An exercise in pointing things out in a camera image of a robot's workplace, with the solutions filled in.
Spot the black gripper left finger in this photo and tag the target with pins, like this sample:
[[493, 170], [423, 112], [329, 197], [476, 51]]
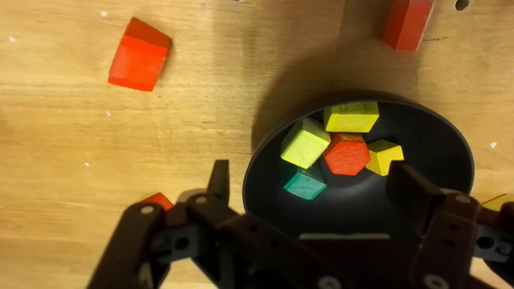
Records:
[[161, 246]]

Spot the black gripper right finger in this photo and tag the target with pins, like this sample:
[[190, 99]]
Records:
[[450, 241]]

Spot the teal wooden block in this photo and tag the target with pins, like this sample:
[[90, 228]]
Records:
[[304, 184]]

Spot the black bowl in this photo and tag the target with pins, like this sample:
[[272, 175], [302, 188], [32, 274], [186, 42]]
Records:
[[427, 144]]

